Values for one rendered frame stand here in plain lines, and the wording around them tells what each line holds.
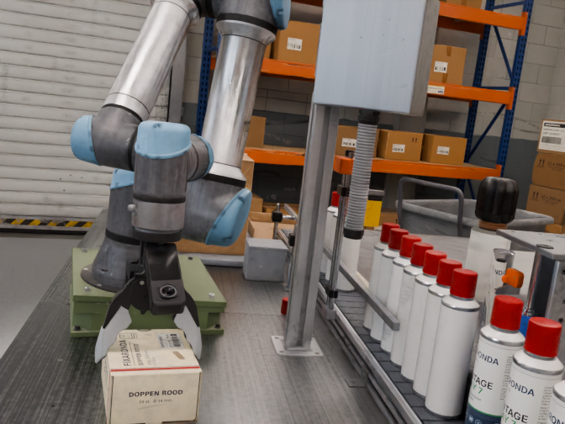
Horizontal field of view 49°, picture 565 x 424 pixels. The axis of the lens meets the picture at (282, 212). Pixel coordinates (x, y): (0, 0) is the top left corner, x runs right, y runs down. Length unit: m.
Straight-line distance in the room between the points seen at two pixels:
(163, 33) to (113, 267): 0.44
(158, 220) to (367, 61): 0.42
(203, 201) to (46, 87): 4.31
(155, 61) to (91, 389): 0.54
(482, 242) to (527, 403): 0.69
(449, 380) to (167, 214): 0.45
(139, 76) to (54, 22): 4.33
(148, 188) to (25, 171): 4.58
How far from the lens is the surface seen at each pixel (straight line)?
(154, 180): 0.87
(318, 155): 1.10
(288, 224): 2.36
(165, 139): 0.86
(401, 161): 5.46
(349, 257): 1.39
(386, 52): 1.02
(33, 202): 5.48
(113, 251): 1.20
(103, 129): 1.01
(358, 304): 1.34
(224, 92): 1.15
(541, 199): 5.02
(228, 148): 1.14
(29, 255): 1.71
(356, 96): 1.02
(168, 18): 1.16
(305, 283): 1.15
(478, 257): 1.37
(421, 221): 3.59
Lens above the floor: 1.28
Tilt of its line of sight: 10 degrees down
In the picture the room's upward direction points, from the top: 6 degrees clockwise
